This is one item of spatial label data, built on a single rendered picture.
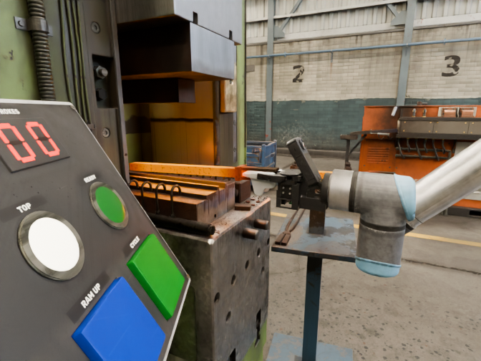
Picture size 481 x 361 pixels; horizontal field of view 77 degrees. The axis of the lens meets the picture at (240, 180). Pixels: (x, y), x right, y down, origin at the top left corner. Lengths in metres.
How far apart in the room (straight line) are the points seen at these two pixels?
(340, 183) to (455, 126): 3.45
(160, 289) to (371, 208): 0.46
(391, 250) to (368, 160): 3.53
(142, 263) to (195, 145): 0.80
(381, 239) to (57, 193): 0.58
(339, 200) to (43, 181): 0.53
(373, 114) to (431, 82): 4.20
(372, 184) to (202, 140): 0.62
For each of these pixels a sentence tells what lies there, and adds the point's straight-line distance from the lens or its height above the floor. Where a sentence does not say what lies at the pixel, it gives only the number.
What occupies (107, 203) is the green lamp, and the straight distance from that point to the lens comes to 0.35.
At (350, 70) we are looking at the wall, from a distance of 8.32.
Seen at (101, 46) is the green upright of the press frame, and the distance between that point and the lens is 0.71.
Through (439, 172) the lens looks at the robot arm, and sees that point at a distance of 0.82.
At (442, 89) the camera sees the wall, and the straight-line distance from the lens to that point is 8.28.
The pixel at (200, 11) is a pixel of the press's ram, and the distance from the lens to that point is 0.74.
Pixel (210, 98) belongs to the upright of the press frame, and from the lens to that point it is 1.06.
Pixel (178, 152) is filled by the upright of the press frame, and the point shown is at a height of 1.04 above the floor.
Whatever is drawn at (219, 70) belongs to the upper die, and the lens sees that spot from 0.78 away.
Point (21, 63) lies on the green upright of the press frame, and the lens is 0.60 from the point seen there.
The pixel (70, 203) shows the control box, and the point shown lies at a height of 1.11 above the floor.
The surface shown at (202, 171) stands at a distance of 0.81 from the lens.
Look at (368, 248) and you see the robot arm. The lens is 0.70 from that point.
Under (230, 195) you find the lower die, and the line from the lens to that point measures 0.86.
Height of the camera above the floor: 1.19
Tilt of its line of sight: 13 degrees down
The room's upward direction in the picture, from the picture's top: straight up
